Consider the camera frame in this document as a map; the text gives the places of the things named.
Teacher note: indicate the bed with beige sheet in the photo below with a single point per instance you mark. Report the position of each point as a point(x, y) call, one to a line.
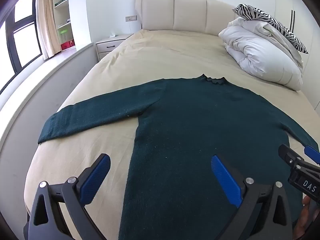
point(162, 55)

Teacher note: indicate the white folded duvet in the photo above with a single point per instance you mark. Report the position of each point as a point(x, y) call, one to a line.
point(262, 55)

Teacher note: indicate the beige padded headboard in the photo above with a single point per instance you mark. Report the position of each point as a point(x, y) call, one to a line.
point(190, 12)

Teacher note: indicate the grey wall socket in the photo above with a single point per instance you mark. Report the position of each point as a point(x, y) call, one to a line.
point(131, 18)

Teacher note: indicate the white bookshelf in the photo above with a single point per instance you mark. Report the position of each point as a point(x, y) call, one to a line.
point(62, 3)

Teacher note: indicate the red box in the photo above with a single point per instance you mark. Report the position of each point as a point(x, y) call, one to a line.
point(67, 45)

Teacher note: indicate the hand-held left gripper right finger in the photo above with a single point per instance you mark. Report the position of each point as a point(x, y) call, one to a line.
point(225, 180)

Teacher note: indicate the black framed window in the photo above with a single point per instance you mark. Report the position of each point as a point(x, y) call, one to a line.
point(10, 45)

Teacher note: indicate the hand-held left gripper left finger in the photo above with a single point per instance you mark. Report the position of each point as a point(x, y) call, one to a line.
point(96, 177)

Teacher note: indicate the dark green knit sweater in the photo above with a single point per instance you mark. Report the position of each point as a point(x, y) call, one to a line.
point(187, 120)

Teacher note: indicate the zebra striped pillow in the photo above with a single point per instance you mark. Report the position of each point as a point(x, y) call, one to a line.
point(260, 15)

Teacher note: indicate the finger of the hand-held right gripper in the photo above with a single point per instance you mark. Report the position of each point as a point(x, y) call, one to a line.
point(312, 153)
point(287, 155)

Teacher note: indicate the white nightstand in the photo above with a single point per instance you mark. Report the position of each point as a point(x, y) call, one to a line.
point(110, 45)

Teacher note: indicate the person's right hand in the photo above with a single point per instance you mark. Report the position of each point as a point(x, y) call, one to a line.
point(307, 212)

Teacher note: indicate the beige curtain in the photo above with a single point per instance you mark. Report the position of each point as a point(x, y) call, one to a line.
point(46, 25)

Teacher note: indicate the small white object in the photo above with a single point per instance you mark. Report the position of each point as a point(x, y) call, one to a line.
point(113, 34)

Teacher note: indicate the white window ledge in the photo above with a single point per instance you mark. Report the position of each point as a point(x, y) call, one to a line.
point(37, 85)

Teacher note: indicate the green plastic item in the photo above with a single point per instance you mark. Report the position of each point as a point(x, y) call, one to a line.
point(63, 31)

